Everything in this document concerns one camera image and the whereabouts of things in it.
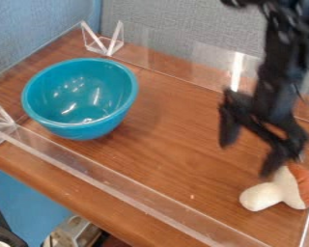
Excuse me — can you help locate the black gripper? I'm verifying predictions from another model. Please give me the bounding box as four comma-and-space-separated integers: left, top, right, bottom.
218, 89, 309, 178

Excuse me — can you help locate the white and brown plush mushroom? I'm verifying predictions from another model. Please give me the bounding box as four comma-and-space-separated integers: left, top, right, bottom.
240, 164, 309, 211

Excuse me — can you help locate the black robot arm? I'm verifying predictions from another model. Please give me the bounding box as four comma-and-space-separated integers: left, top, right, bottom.
218, 0, 309, 177

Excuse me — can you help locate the blue ceramic bowl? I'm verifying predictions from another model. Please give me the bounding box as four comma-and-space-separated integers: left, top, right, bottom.
19, 58, 138, 141

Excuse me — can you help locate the clear acrylic back barrier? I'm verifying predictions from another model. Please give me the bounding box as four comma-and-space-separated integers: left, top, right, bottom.
113, 28, 309, 124

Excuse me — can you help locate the clear acrylic barrier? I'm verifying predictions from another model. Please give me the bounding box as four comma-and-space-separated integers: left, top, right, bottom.
0, 125, 270, 247
113, 28, 309, 124

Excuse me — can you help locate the grey metal equipment below table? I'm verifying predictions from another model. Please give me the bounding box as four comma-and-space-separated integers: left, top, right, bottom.
41, 215, 102, 247

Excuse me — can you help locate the clear acrylic front barrier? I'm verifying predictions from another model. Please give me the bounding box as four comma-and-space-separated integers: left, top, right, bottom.
0, 125, 270, 247

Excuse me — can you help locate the black and white chair part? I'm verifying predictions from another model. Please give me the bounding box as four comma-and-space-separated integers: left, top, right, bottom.
0, 230, 27, 247

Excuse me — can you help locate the clear acrylic corner bracket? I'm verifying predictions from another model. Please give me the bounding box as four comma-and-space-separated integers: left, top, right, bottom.
80, 21, 125, 57

